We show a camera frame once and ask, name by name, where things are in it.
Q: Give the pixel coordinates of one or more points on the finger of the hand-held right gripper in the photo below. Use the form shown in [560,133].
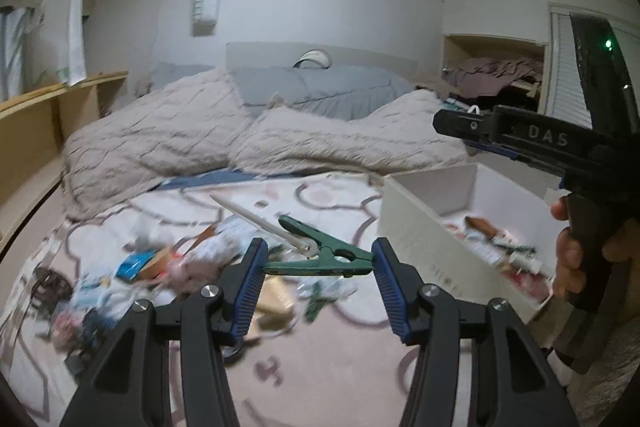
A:
[465,123]
[492,149]

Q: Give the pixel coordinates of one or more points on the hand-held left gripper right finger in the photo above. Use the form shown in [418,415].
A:
[392,292]

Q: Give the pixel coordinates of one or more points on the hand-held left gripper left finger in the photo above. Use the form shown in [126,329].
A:
[247,289]

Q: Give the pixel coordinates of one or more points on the white cardboard shoe box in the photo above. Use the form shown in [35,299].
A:
[415,232]

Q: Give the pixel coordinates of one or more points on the person's right hand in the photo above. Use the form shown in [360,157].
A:
[567,257]

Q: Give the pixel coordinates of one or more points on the wooden wedge block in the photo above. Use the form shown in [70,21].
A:
[275,302]

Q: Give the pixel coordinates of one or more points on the pink clothes pile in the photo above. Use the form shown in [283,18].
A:
[495,74]

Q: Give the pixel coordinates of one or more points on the brown leather pouch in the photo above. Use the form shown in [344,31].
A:
[480,224]

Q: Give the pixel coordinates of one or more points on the white louvered door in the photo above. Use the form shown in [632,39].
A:
[565,67]

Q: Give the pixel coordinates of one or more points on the printed bedsheet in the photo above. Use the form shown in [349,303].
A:
[325,382]

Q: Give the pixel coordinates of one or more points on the blue flat packet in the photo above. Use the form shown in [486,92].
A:
[132,267]

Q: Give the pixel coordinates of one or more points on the white tube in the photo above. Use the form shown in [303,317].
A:
[525,263]

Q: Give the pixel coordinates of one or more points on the grey headboard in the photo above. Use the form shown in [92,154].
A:
[360,54]

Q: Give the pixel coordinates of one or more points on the beige textured blanket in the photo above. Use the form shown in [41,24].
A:
[200,142]

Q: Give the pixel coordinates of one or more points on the grey pillow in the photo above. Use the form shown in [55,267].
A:
[310,92]

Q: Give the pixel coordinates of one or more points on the white visor hat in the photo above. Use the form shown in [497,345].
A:
[312,58]

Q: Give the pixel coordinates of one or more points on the brown hair claw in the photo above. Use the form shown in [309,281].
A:
[50,287]

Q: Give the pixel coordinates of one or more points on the wooden shelf unit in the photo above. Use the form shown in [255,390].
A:
[50,132]

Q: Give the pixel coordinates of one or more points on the pale blue curtain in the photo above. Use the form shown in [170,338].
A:
[12,52]

